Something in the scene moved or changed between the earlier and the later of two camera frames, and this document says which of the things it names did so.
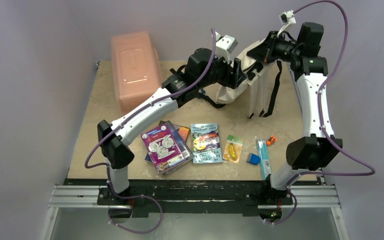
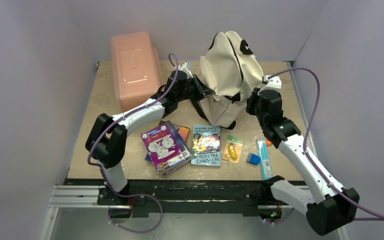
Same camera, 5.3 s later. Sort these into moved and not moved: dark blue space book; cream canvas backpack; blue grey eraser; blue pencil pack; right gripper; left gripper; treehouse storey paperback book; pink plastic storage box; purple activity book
Moved: cream canvas backpack; right gripper; left gripper
Not moved: treehouse storey paperback book; purple activity book; blue pencil pack; pink plastic storage box; blue grey eraser; dark blue space book
